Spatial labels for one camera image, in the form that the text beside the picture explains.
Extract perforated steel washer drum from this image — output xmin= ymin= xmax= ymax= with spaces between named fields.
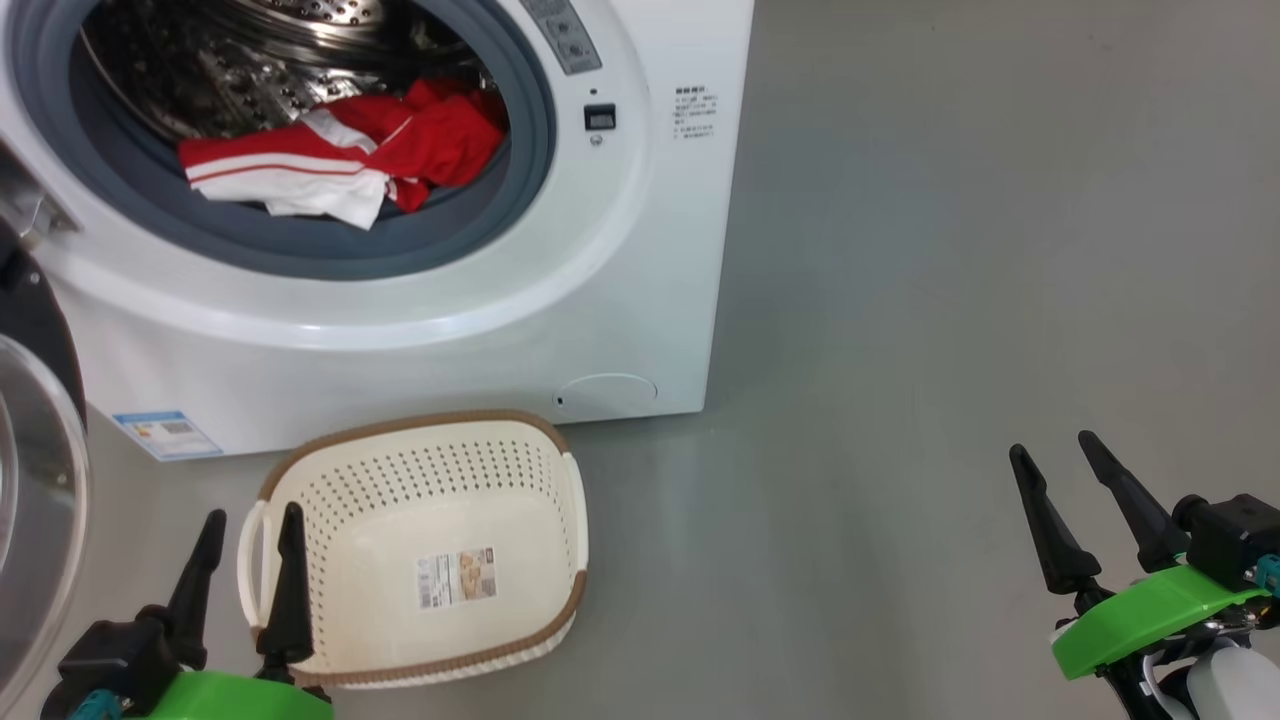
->
xmin=80 ymin=0 xmax=481 ymax=141

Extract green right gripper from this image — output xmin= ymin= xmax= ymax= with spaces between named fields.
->
xmin=1008 ymin=430 xmax=1269 ymax=683

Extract cream perforated laundry basket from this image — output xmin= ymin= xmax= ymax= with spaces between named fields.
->
xmin=237 ymin=410 xmax=589 ymax=689

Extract white washing machine body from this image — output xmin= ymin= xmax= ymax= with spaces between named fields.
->
xmin=0 ymin=0 xmax=756 ymax=461

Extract blue energy label sticker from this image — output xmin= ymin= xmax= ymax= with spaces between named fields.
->
xmin=112 ymin=410 xmax=224 ymax=462

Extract round white filter cover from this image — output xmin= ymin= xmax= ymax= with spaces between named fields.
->
xmin=556 ymin=373 xmax=659 ymax=416

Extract printed label sticker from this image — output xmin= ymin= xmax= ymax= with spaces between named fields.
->
xmin=416 ymin=547 xmax=498 ymax=612

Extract printed warning text label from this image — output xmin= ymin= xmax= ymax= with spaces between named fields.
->
xmin=673 ymin=86 xmax=718 ymax=139

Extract red and white garment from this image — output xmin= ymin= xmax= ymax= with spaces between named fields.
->
xmin=178 ymin=78 xmax=509 ymax=231

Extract washing machine door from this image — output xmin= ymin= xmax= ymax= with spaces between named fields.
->
xmin=0 ymin=215 xmax=91 ymax=691

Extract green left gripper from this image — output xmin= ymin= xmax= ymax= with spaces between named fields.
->
xmin=130 ymin=502 xmax=336 ymax=720

